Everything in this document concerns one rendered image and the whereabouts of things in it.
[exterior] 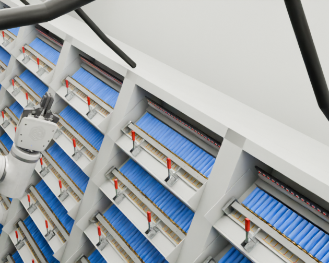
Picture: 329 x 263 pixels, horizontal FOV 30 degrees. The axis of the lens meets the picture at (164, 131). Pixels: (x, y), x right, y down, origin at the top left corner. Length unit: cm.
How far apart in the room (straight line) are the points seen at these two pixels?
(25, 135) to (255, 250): 71
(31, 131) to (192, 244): 58
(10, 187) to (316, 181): 86
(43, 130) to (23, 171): 14
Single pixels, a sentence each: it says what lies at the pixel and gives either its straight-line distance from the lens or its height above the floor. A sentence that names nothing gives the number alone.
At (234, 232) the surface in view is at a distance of 173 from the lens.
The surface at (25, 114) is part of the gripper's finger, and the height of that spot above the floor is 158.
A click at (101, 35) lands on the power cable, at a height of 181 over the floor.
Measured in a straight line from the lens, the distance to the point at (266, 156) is 166.
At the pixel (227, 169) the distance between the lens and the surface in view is 177.
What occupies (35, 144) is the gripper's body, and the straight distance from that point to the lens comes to 178.
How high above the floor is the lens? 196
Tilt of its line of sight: 10 degrees down
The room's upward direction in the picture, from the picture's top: 20 degrees clockwise
